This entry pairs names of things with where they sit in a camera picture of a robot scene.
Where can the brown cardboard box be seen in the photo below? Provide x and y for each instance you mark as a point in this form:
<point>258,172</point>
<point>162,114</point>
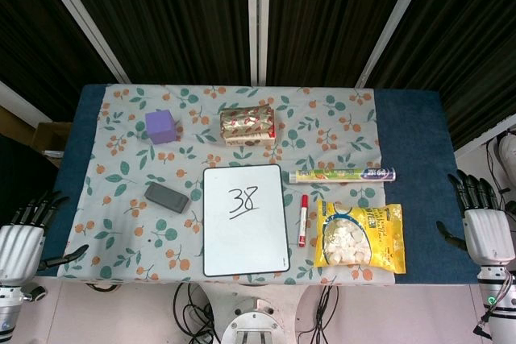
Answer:
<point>50,138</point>

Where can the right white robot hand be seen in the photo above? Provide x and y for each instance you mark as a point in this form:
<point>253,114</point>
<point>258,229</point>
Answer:
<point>489,235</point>

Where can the gift-wrapped box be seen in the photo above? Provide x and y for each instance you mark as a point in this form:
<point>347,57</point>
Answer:
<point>246,120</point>

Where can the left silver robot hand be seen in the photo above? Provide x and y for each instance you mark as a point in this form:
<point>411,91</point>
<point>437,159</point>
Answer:
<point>20,251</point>

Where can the black pleated curtain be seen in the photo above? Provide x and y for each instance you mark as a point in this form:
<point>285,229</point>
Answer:
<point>169,17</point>
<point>32,30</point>
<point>330,17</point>
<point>471,38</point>

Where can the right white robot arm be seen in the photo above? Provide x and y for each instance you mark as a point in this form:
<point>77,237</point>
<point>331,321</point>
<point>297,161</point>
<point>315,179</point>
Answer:
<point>498,299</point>

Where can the white robot torso base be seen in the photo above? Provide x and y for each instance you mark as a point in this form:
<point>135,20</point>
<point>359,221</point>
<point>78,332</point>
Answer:
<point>255,320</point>

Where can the blue table mat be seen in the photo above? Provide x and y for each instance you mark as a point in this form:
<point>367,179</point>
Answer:
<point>423,138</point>

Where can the purple cube block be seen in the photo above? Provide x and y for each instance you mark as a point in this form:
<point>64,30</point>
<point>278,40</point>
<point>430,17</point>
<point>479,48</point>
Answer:
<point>160,126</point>

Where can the yellow bag of white candy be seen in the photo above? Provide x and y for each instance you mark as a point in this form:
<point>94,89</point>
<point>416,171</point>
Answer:
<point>359,239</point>

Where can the red marker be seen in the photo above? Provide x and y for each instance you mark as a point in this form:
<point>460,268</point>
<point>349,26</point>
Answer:
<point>302,223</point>

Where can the floral patterned tablecloth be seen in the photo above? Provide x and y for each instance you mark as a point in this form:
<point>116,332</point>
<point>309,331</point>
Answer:
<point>121,158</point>

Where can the white biscuit box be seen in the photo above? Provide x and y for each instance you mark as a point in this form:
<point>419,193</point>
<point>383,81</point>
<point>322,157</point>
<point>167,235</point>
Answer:
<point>250,142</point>

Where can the white frame post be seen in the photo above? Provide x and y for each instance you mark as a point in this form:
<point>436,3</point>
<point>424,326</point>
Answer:
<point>259,17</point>
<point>483,136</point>
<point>24,100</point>
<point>397,17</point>
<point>80,17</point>

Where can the small black-framed whiteboard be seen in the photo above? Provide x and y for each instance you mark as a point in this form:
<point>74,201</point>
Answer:
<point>246,243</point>

